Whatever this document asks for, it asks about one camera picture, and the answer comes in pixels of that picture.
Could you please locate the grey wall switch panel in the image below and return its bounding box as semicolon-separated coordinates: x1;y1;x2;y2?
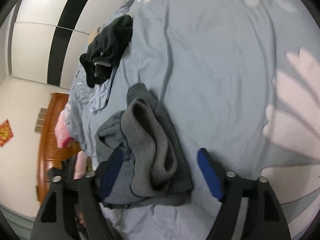
34;108;47;134

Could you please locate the pink fluffy pillow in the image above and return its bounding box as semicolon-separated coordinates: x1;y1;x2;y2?
54;109;75;148

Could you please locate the white wardrobe with black stripe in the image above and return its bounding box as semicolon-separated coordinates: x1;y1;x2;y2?
11;0;124;89

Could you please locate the brown wooden headboard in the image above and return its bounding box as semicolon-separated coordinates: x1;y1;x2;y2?
37;93;80;202

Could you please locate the yellow beige garment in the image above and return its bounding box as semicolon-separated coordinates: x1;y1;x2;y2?
88;27;100;45

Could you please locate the light blue shirt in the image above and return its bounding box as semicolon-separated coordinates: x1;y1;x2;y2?
89;67;118;115

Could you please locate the blue floral bed duvet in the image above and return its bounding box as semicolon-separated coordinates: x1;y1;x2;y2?
66;0;319;239

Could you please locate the red diamond wall decoration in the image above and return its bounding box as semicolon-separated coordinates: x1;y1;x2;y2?
0;119;14;147

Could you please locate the black fleece hoodie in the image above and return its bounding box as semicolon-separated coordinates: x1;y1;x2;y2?
79;15;133;88

